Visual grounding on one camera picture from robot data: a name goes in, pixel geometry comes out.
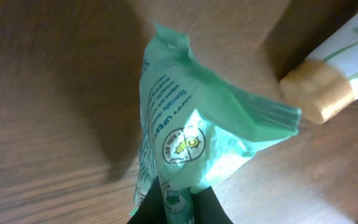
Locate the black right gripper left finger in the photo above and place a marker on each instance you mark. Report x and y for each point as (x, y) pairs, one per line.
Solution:
(152, 209)

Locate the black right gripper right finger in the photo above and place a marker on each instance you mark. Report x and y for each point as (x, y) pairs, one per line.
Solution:
(207, 209)

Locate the white conditioner tube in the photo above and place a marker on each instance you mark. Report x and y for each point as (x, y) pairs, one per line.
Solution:
(327, 80)

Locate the teal wet wipes pack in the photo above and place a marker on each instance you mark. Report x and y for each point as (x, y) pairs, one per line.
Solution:
(197, 129)

